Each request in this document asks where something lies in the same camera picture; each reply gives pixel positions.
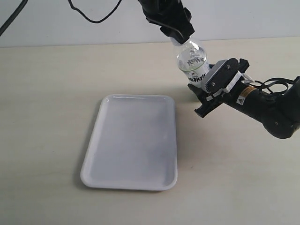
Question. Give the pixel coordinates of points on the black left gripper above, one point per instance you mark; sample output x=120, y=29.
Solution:
x=171, y=16

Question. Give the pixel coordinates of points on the clear plastic drink bottle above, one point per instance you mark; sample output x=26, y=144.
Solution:
x=192, y=60

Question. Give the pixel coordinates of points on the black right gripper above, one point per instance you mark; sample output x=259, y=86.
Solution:
x=229, y=99

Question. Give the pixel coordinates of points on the white bottle cap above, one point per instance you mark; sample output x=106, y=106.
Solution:
x=174, y=42

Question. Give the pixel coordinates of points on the white rectangular tray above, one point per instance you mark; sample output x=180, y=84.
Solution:
x=133, y=144

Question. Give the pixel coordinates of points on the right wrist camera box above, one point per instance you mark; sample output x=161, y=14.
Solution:
x=221, y=77

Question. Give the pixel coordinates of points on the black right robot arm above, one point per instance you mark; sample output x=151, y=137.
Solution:
x=275, y=102

